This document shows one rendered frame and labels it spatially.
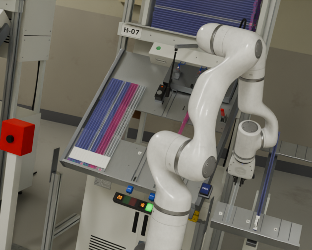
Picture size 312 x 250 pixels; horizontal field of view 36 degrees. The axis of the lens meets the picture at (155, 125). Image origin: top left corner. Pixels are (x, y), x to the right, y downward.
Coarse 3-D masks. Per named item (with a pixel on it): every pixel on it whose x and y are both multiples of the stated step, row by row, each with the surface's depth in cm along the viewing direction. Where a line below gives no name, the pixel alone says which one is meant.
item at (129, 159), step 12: (120, 144) 227; (132, 144) 226; (120, 156) 224; (132, 156) 223; (144, 156) 222; (108, 168) 221; (120, 168) 221; (132, 168) 220; (144, 168) 219; (132, 180) 216; (144, 180) 216; (192, 192) 209
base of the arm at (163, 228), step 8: (152, 216) 154; (160, 216) 151; (168, 216) 150; (176, 216) 150; (184, 216) 152; (152, 224) 154; (160, 224) 151; (168, 224) 151; (176, 224) 151; (184, 224) 153; (152, 232) 154; (160, 232) 152; (168, 232) 151; (176, 232) 152; (184, 232) 155; (152, 240) 154; (160, 240) 152; (168, 240) 152; (176, 240) 153; (136, 248) 161; (144, 248) 162; (152, 248) 154; (160, 248) 153; (168, 248) 153; (176, 248) 154
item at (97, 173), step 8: (64, 160) 225; (72, 168) 228; (80, 168) 224; (88, 168) 220; (96, 176) 224; (104, 176) 220; (112, 176) 217; (120, 184) 220; (128, 184) 216; (136, 184) 213; (144, 192) 217; (152, 192) 213; (192, 200) 205
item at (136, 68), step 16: (128, 64) 253; (144, 64) 251; (128, 80) 247; (144, 80) 246; (160, 80) 244; (144, 96) 240; (176, 96) 237; (144, 112) 236; (160, 112) 234; (176, 112) 233; (224, 112) 229
